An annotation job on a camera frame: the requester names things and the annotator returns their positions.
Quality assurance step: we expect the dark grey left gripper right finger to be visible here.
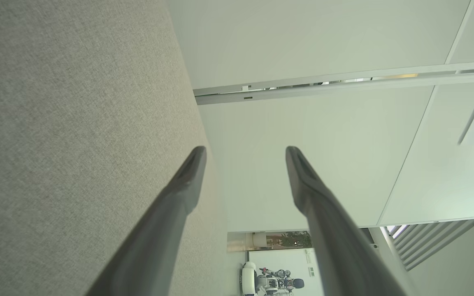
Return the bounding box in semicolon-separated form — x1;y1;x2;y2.
285;146;408;296

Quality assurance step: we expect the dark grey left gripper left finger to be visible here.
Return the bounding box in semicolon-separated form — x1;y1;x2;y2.
86;146;207;296

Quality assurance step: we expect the green leafy plant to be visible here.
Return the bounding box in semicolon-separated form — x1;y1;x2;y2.
280;231;313;249

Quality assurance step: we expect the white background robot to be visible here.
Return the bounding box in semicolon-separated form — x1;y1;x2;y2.
240;261;305;296

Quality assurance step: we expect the grey slatted window blind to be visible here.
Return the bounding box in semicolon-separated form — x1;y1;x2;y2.
385;218;474;272

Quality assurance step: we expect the grey metal partition post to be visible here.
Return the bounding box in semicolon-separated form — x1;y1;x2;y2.
194;62;474;106

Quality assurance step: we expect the grey fabric sofa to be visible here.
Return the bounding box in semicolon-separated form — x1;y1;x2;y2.
0;0;248;296

